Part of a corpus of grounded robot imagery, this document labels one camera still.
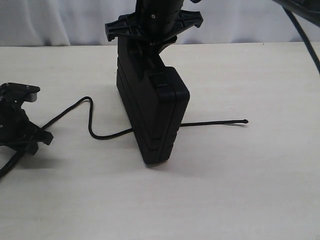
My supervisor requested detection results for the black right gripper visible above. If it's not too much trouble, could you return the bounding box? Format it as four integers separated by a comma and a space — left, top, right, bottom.
105, 10, 203, 75

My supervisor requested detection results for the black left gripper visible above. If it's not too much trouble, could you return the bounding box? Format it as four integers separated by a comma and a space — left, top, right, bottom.
0, 99, 53, 155

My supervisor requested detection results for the black plastic carry case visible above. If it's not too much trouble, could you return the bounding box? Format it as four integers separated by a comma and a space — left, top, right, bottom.
115, 34, 191, 166

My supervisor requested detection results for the black cord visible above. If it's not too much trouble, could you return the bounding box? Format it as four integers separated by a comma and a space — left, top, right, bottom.
37, 96, 250, 140

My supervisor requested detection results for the white backdrop curtain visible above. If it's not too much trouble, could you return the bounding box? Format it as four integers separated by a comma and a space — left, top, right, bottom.
0, 0, 320, 47

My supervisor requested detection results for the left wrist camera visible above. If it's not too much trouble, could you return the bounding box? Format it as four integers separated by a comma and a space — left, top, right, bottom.
0, 82, 41, 103

